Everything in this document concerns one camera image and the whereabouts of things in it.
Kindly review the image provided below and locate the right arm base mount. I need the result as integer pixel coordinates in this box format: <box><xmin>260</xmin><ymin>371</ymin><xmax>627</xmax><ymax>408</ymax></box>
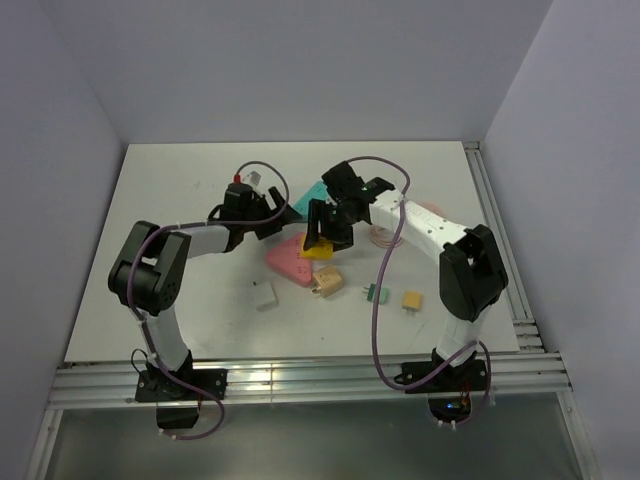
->
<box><xmin>393</xmin><ymin>354</ymin><xmax>492</xmax><ymax>429</ymax></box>

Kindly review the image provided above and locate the pink round power strip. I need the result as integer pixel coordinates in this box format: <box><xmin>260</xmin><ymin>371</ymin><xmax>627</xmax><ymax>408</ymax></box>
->
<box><xmin>368</xmin><ymin>199</ymin><xmax>446</xmax><ymax>249</ymax></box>

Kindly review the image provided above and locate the aluminium right rail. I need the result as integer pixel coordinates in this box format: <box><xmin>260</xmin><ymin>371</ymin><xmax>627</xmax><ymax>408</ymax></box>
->
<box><xmin>462</xmin><ymin>142</ymin><xmax>546</xmax><ymax>353</ymax></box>

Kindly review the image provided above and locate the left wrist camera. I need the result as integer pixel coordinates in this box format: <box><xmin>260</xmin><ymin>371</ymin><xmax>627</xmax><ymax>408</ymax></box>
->
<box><xmin>234</xmin><ymin>170</ymin><xmax>262</xmax><ymax>189</ymax></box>

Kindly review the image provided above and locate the aluminium rail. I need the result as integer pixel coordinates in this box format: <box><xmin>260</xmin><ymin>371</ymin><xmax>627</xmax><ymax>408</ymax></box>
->
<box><xmin>462</xmin><ymin>142</ymin><xmax>546</xmax><ymax>353</ymax></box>
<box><xmin>46</xmin><ymin>352</ymin><xmax>572</xmax><ymax>410</ymax></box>

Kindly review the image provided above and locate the pink triangular power strip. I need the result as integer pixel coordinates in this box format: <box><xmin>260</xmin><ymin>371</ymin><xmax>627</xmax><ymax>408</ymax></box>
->
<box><xmin>265</xmin><ymin>233</ymin><xmax>313</xmax><ymax>287</ymax></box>

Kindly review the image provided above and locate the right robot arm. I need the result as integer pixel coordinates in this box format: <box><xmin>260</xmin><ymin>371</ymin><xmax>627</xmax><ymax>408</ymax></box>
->
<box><xmin>303</xmin><ymin>160</ymin><xmax>509</xmax><ymax>390</ymax></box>

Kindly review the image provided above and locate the yellow cube power socket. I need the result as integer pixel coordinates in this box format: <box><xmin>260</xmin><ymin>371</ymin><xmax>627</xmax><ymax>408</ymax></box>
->
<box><xmin>300</xmin><ymin>238</ymin><xmax>334</xmax><ymax>261</ymax></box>

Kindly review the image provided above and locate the white plug adapter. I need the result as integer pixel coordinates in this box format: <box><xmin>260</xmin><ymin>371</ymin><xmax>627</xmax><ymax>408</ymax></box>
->
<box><xmin>251</xmin><ymin>281</ymin><xmax>278</xmax><ymax>312</ymax></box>

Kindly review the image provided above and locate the beige plug adapter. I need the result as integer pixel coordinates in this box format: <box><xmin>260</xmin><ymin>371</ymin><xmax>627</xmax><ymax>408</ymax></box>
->
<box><xmin>311</xmin><ymin>265</ymin><xmax>344</xmax><ymax>298</ymax></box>

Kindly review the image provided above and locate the aluminium front rail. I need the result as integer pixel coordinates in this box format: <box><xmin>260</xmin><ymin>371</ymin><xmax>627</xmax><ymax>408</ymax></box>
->
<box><xmin>46</xmin><ymin>352</ymin><xmax>572</xmax><ymax>410</ymax></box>

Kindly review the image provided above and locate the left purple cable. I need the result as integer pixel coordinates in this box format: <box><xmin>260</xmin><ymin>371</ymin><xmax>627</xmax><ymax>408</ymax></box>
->
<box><xmin>127</xmin><ymin>160</ymin><xmax>290</xmax><ymax>441</ymax></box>

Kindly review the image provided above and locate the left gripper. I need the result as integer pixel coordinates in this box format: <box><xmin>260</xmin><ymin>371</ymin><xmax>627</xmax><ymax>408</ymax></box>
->
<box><xmin>240</xmin><ymin>187</ymin><xmax>301</xmax><ymax>240</ymax></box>

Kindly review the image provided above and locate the orange plug adapter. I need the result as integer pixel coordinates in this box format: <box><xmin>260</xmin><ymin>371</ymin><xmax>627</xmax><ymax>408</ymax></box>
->
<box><xmin>401</xmin><ymin>290</ymin><xmax>423</xmax><ymax>314</ymax></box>

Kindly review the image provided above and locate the green plug adapter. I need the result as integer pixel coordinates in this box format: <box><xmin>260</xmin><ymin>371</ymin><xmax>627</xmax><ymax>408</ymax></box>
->
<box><xmin>363</xmin><ymin>283</ymin><xmax>390</xmax><ymax>305</ymax></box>

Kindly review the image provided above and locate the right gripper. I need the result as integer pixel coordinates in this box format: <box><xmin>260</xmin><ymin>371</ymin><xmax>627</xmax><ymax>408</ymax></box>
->
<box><xmin>304</xmin><ymin>198</ymin><xmax>360</xmax><ymax>254</ymax></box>

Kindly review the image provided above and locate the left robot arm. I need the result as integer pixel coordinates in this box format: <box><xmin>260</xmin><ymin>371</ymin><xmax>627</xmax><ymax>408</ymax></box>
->
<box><xmin>108</xmin><ymin>182</ymin><xmax>302</xmax><ymax>399</ymax></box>

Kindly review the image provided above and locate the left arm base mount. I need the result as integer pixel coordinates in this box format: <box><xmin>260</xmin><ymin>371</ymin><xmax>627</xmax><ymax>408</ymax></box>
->
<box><xmin>134</xmin><ymin>364</ymin><xmax>228</xmax><ymax>431</ymax></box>

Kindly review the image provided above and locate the teal triangular power strip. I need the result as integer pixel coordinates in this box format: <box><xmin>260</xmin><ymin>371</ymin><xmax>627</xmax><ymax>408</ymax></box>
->
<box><xmin>293</xmin><ymin>181</ymin><xmax>328</xmax><ymax>222</ymax></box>

